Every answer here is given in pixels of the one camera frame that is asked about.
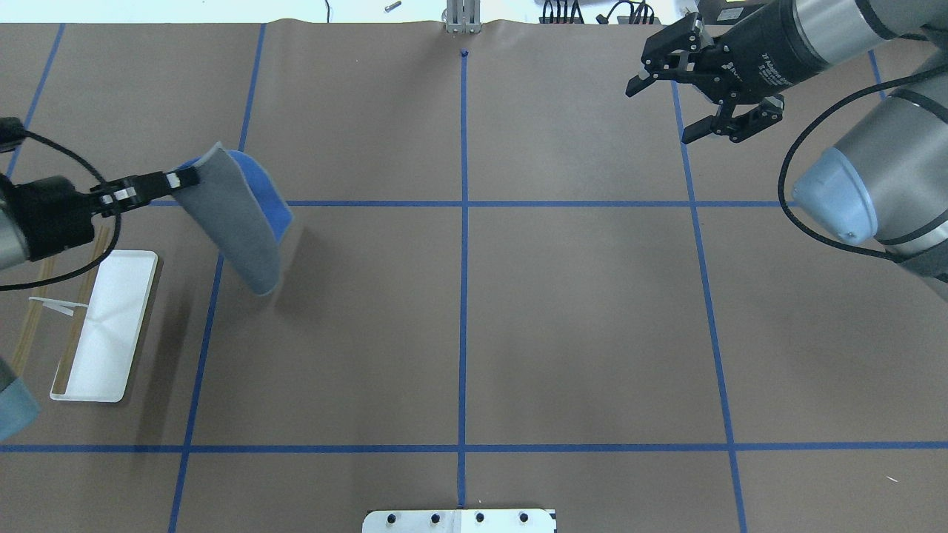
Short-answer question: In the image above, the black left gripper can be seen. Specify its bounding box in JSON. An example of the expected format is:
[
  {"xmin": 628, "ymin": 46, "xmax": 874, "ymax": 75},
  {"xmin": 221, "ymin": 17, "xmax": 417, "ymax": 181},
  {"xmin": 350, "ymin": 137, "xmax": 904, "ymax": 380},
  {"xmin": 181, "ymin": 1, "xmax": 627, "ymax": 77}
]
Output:
[{"xmin": 1, "ymin": 167, "xmax": 201, "ymax": 262}]

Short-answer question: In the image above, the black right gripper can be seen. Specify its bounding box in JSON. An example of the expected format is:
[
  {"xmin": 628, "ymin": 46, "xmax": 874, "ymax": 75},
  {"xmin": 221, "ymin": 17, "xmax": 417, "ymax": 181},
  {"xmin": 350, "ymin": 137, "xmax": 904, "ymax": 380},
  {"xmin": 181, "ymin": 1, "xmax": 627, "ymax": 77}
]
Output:
[{"xmin": 625, "ymin": 1, "xmax": 830, "ymax": 145}]

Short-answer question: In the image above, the grey and blue towel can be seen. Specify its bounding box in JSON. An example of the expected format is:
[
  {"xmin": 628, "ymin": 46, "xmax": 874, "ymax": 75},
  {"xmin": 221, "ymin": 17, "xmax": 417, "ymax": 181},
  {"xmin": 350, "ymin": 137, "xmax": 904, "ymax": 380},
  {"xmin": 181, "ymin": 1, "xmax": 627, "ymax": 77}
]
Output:
[{"xmin": 172, "ymin": 143, "xmax": 293, "ymax": 296}]

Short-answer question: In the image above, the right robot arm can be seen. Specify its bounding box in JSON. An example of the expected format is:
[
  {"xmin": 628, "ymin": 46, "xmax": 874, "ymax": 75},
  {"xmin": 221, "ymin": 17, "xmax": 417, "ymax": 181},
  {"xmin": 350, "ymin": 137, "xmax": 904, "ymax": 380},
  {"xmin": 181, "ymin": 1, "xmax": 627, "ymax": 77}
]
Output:
[{"xmin": 626, "ymin": 1, "xmax": 947, "ymax": 299}]

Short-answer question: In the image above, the white towel rack with wooden bars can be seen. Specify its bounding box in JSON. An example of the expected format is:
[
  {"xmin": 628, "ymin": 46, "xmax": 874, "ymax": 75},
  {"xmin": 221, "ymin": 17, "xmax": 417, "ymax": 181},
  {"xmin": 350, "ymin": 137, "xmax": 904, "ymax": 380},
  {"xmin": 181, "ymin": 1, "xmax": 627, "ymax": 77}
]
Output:
[{"xmin": 9, "ymin": 250, "xmax": 161, "ymax": 403}]

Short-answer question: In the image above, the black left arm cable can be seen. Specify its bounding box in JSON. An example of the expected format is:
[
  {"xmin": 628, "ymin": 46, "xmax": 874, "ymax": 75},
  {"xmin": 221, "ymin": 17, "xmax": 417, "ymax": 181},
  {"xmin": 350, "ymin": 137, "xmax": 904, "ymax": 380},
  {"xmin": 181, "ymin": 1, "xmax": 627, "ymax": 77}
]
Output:
[{"xmin": 0, "ymin": 130, "xmax": 123, "ymax": 291}]

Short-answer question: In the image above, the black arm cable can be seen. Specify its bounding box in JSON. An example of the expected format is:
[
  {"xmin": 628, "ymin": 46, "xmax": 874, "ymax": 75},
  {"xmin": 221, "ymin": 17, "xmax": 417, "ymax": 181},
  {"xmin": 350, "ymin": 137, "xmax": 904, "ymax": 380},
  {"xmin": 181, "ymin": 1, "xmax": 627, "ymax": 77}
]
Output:
[
  {"xmin": 0, "ymin": 130, "xmax": 123, "ymax": 291},
  {"xmin": 778, "ymin": 63, "xmax": 948, "ymax": 260}
]

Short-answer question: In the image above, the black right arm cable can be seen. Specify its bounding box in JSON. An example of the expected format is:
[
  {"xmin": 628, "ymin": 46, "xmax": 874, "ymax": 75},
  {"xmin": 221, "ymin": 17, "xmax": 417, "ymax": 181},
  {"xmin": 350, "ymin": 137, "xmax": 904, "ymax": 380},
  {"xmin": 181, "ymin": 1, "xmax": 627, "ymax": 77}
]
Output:
[{"xmin": 778, "ymin": 63, "xmax": 948, "ymax": 260}]

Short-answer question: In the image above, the aluminium bracket at table edge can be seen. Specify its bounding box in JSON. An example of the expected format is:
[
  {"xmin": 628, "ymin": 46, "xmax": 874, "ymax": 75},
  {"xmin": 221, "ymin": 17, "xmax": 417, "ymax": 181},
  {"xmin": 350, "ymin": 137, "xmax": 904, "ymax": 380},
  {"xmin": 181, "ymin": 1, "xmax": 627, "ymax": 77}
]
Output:
[{"xmin": 443, "ymin": 0, "xmax": 483, "ymax": 35}]

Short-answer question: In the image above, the white camera mast with base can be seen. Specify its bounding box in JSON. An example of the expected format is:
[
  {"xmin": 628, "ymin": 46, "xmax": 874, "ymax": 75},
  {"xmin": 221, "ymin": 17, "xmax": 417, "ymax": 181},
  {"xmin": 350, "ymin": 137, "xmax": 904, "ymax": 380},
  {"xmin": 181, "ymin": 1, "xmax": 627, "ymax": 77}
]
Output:
[{"xmin": 361, "ymin": 507, "xmax": 558, "ymax": 532}]

